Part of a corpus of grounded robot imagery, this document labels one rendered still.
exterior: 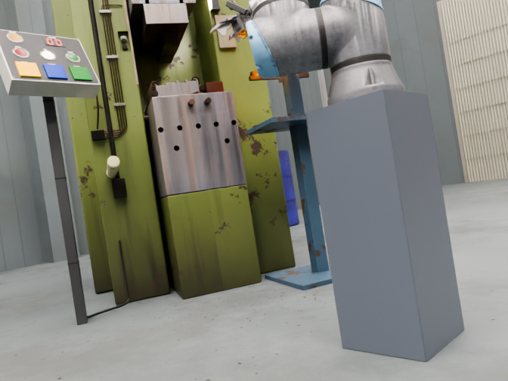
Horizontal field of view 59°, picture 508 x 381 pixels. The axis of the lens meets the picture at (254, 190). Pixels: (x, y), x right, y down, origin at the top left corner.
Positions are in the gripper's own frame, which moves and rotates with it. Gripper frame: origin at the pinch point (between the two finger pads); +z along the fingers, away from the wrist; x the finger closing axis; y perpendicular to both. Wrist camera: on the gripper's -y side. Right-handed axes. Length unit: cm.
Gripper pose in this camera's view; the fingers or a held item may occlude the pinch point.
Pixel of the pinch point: (218, 35)
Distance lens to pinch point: 211.7
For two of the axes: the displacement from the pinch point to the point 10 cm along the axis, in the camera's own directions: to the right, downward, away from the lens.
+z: -7.5, 4.4, 4.9
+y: 4.2, 8.9, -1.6
